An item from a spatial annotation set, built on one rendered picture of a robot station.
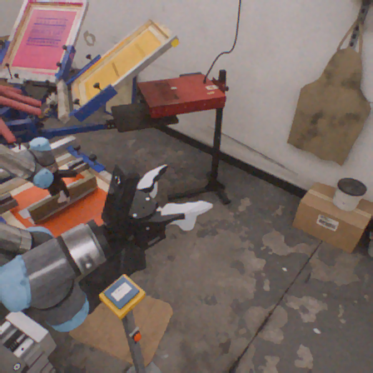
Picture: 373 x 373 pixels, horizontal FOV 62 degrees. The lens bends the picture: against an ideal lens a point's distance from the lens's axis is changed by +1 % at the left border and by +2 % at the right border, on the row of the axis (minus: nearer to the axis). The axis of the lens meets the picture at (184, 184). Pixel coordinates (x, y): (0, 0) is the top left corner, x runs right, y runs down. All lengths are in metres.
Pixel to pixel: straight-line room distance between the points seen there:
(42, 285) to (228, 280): 2.01
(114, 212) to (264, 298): 1.99
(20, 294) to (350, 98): 2.43
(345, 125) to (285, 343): 1.63
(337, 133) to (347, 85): 0.37
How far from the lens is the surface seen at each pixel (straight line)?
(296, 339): 2.34
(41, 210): 1.59
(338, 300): 2.59
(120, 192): 0.49
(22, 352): 0.98
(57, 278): 0.53
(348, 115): 2.66
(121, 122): 2.33
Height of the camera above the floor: 2.04
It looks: 40 degrees down
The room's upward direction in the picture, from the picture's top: straight up
